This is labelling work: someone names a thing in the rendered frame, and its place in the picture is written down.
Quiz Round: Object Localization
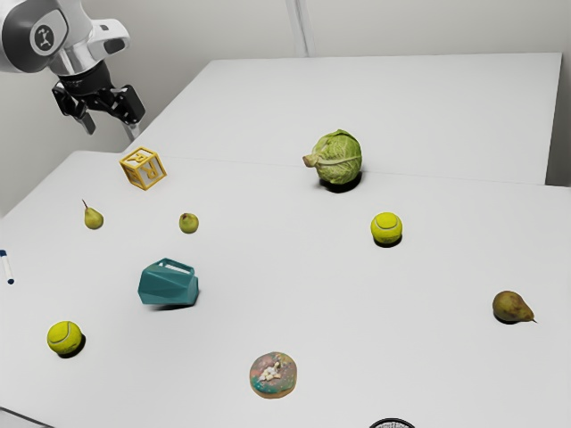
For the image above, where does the small green pear with stem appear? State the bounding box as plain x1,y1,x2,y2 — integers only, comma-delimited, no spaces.
80,198,105,231

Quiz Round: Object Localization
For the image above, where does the brown pear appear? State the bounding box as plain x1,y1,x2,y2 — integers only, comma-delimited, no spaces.
492,290,538,325

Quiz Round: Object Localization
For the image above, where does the yellow tennis ball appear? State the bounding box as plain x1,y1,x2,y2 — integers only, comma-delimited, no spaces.
369,211,404,245
46,320,84,357

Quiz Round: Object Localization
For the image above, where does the teal faceted mug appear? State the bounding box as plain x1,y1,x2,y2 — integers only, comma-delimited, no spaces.
137,257,201,308

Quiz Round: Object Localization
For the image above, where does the black round object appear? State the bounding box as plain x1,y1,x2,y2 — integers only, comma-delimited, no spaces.
368,417,416,428

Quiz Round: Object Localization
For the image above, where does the small round green pear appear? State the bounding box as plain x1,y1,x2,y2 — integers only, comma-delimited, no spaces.
178,211,201,235

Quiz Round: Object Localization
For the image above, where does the green cabbage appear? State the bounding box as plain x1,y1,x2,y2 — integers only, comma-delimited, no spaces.
302,128,363,186

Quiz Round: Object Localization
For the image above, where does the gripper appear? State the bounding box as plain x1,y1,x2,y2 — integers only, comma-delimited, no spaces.
51,62,146,144

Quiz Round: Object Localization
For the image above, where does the yellow letter block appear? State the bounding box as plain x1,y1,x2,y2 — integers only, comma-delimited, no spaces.
118,146,169,192

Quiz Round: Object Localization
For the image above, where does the white marker with blue caps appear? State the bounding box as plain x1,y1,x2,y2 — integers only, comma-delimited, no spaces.
0,250,16,286

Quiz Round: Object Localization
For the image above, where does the frosted donut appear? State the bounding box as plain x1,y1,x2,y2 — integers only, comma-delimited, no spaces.
248,350,299,399

